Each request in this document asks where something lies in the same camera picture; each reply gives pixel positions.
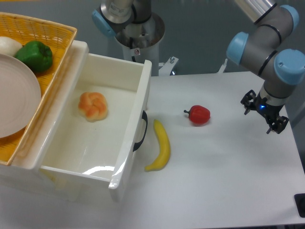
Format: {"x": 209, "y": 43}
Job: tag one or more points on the yellow banana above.
{"x": 164, "y": 148}

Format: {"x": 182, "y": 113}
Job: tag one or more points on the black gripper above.
{"x": 268, "y": 108}

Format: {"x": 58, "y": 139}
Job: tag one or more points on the white round vegetable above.
{"x": 9, "y": 46}

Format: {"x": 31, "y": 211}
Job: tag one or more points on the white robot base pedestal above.
{"x": 140, "y": 42}

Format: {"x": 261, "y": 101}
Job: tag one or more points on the green bell pepper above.
{"x": 36, "y": 55}

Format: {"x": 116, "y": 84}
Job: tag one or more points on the black object at table edge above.
{"x": 300, "y": 204}

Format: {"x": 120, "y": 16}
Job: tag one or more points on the orange braided bread roll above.
{"x": 93, "y": 106}

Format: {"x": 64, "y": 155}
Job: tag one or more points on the white drawer cabinet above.
{"x": 24, "y": 173}

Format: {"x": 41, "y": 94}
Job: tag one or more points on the pink round plate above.
{"x": 20, "y": 95}

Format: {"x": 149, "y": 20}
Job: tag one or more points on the white top drawer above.
{"x": 100, "y": 153}

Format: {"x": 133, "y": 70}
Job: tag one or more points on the black top drawer handle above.
{"x": 143, "y": 131}

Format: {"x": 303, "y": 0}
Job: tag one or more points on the red bell pepper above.
{"x": 198, "y": 114}

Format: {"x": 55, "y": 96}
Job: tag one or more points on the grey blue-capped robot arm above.
{"x": 281, "y": 71}

